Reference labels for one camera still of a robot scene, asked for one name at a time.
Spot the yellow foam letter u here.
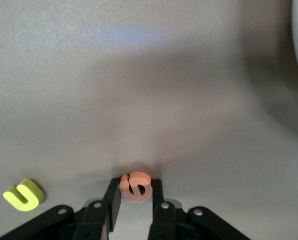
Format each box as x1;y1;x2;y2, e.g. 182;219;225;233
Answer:
3;177;45;213

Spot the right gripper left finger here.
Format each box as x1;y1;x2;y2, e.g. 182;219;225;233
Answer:
0;176;122;240

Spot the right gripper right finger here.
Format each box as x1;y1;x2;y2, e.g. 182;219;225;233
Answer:
148;178;251;240

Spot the orange foam letter e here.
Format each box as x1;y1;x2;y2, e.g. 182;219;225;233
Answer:
119;171;153;204

